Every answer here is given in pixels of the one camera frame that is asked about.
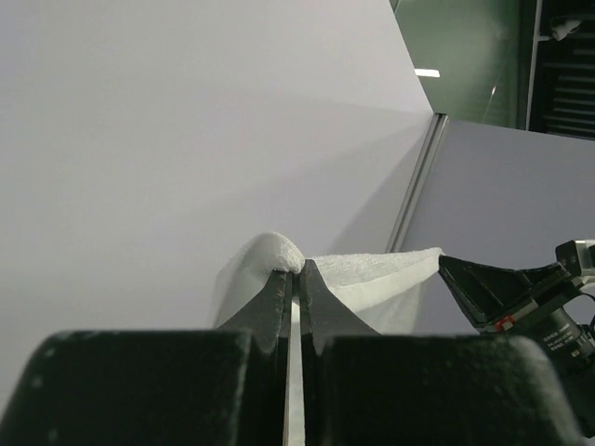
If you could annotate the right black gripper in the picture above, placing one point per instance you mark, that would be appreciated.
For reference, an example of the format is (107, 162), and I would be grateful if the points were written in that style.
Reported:
(522, 302)

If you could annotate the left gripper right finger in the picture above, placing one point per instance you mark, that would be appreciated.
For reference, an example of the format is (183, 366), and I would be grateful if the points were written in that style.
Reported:
(366, 388)

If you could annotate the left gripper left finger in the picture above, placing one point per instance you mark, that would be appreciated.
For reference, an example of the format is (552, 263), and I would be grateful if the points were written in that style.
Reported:
(224, 386)

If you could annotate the white towel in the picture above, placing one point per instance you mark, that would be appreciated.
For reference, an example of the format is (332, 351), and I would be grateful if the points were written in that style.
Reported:
(383, 290)

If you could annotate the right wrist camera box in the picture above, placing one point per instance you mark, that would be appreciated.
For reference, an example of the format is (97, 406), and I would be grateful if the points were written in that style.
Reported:
(577, 257)

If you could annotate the right aluminium corner post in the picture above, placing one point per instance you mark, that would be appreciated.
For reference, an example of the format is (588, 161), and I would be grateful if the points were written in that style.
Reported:
(430, 147)

